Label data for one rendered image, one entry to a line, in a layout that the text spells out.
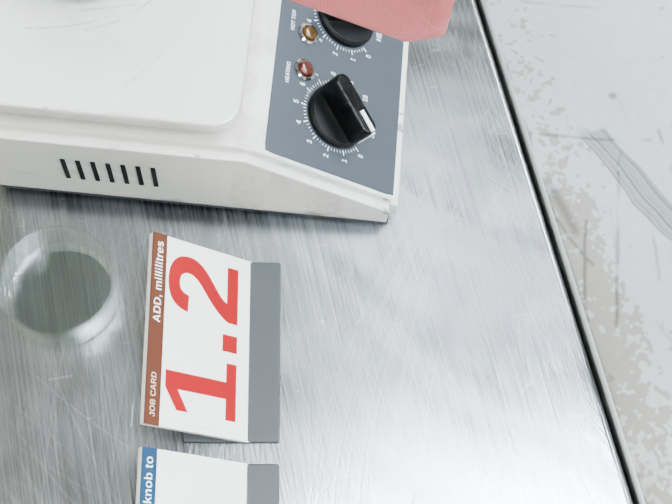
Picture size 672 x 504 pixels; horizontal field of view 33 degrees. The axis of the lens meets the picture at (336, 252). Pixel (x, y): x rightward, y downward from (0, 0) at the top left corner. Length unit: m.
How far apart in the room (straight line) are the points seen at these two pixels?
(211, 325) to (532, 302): 0.16
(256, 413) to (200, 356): 0.04
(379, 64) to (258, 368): 0.16
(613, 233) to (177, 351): 0.23
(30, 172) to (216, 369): 0.13
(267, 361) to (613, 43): 0.26
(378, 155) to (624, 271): 0.14
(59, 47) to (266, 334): 0.16
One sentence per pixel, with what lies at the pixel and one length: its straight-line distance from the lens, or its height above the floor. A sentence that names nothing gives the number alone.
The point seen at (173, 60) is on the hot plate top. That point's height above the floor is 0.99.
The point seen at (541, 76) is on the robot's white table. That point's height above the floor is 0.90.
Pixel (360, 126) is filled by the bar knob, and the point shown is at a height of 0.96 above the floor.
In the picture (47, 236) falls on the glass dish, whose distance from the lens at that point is 0.57.
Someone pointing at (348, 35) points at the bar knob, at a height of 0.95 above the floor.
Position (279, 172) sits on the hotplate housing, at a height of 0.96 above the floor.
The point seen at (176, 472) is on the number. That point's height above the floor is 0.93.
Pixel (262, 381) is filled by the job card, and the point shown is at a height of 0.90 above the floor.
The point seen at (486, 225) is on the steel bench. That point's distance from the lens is 0.59.
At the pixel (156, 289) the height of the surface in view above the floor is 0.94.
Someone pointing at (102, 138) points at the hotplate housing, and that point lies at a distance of 0.53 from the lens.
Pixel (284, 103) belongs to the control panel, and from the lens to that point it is 0.54.
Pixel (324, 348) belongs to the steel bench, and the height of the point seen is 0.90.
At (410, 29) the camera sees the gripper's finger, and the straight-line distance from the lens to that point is 0.19.
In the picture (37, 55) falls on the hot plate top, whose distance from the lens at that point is 0.53.
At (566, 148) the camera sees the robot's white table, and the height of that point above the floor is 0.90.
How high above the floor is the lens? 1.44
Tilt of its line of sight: 68 degrees down
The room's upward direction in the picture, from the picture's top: 9 degrees clockwise
